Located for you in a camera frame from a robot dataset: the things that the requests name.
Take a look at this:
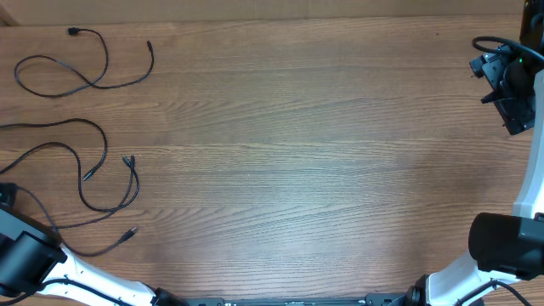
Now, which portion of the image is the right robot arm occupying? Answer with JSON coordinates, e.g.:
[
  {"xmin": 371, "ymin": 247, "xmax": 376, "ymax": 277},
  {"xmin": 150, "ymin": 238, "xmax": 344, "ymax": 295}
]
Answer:
[{"xmin": 379, "ymin": 1, "xmax": 543, "ymax": 305}]

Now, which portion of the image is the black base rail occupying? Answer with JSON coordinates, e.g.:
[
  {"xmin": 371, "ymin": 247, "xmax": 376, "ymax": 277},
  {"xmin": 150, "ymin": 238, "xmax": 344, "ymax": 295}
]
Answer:
[{"xmin": 184, "ymin": 293, "xmax": 405, "ymax": 306}]

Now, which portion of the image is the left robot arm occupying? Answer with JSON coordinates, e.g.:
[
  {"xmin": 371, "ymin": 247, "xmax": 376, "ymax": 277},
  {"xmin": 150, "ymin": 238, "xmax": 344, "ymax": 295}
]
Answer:
[{"xmin": 1, "ymin": 183, "xmax": 187, "ymax": 306}]

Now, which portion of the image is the black USB cable bundle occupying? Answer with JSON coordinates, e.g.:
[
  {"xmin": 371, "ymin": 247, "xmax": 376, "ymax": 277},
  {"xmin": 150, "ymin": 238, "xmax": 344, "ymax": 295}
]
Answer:
[{"xmin": 14, "ymin": 155, "xmax": 139, "ymax": 258}]

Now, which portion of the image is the separated black USB cable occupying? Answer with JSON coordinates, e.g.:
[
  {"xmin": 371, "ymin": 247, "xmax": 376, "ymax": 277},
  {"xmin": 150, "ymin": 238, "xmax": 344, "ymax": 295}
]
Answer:
[{"xmin": 13, "ymin": 26, "xmax": 155, "ymax": 99}]

